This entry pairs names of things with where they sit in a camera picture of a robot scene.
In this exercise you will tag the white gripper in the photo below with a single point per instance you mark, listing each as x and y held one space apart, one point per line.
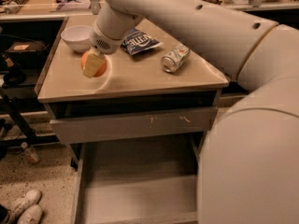
104 43

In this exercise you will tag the orange fruit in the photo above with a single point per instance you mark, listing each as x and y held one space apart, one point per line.
102 69

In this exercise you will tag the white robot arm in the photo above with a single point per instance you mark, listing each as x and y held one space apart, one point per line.
249 162

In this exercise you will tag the grey drawer cabinet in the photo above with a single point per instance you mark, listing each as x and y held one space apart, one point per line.
130 84

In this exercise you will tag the grey top drawer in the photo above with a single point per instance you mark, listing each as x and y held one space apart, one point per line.
133 125

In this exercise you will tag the open middle drawer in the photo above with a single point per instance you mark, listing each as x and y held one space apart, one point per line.
150 180

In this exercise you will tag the white bowl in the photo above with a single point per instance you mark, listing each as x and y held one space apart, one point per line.
77 37

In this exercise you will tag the blue chip bag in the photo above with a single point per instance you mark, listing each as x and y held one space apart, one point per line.
137 41

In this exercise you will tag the dark bag with label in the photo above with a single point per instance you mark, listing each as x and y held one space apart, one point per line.
27 50

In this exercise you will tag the green white soda can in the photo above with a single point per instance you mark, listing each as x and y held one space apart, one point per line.
175 58

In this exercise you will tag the plastic bottle on floor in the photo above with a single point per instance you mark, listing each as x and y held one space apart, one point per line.
30 153

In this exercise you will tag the left white sneaker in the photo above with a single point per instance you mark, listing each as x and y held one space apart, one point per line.
22 204

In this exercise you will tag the white sneaker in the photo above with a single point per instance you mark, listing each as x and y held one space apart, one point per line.
22 204
32 215

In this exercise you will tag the right white sneaker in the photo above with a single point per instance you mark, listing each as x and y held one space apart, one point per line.
32 215

